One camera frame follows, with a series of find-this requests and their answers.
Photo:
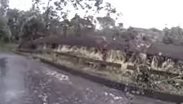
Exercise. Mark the wet grey asphalt road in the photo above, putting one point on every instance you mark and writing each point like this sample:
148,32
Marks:
74,96

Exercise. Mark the bare branchy bush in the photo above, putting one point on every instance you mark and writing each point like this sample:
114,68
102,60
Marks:
143,76

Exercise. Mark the wood of trees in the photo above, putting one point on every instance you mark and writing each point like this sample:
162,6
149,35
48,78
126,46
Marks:
32,24

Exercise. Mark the long low old building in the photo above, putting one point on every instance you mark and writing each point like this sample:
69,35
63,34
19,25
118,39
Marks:
113,49

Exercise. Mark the dark kerb edge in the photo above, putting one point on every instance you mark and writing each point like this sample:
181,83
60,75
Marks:
115,84

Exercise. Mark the low stone wall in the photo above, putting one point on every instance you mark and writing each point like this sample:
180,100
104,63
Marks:
88,61

